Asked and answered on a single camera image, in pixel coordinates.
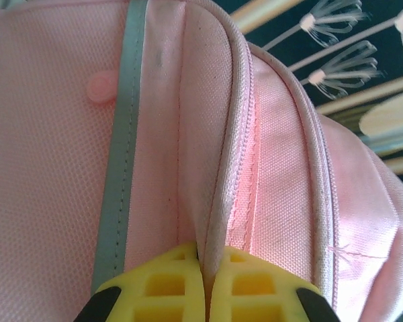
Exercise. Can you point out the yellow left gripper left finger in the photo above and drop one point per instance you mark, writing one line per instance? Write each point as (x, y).
(137, 288)

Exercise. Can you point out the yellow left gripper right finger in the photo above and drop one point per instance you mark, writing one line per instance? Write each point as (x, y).
(278, 288)

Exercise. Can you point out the pink student backpack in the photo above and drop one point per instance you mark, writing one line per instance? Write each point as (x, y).
(53, 167)

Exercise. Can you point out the aluminium right corner post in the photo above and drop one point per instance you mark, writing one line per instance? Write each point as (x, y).
(396, 144)

